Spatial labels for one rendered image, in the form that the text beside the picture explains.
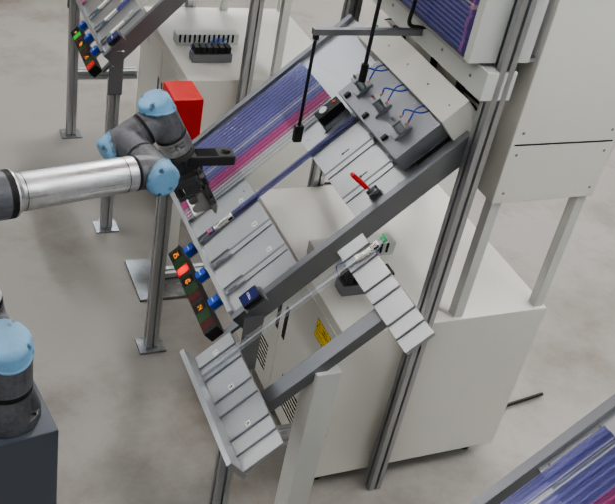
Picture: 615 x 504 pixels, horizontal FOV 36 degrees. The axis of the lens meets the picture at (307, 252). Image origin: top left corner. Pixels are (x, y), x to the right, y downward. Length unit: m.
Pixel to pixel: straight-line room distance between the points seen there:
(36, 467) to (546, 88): 1.46
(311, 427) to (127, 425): 0.97
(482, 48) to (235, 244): 0.80
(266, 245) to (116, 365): 0.98
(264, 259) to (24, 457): 0.72
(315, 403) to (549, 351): 1.74
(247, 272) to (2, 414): 0.66
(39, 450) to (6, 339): 0.29
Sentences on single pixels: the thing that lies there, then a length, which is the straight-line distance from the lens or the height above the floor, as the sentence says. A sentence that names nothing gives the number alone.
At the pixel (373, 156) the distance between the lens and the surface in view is 2.33.
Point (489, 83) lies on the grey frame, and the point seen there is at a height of 1.35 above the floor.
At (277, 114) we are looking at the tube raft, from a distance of 2.62.
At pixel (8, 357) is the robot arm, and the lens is 2.05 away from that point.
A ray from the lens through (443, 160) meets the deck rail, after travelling 2.22.
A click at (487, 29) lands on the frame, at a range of 2.08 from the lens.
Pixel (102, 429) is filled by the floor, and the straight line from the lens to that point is 2.96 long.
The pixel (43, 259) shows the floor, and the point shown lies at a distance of 3.59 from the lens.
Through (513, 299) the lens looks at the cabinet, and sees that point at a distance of 2.75.
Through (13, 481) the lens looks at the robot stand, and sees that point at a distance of 2.27.
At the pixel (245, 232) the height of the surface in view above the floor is 0.80.
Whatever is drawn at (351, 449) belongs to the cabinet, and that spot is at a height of 0.16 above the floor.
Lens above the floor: 2.15
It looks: 35 degrees down
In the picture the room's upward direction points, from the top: 12 degrees clockwise
